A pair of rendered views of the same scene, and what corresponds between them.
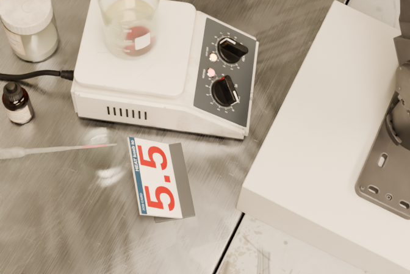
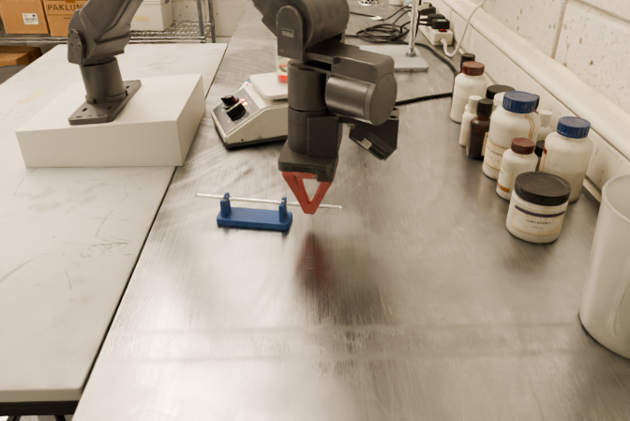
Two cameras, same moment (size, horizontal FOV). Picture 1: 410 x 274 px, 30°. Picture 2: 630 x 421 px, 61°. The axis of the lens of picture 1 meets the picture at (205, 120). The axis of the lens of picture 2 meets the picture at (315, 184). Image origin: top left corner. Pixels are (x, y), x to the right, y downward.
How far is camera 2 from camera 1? 141 cm
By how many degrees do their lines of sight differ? 85
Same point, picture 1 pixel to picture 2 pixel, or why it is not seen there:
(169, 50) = (267, 82)
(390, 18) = (128, 187)
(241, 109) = (218, 110)
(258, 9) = (234, 165)
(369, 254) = not seen: hidden behind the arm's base
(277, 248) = not seen: hidden behind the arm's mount
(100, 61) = not seen: hidden behind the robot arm
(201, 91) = (242, 93)
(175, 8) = (277, 92)
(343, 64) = (160, 105)
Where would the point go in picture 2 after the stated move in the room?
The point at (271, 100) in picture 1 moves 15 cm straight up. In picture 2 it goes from (204, 137) to (195, 55)
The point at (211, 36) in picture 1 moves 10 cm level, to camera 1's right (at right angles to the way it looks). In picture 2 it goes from (251, 107) to (194, 115)
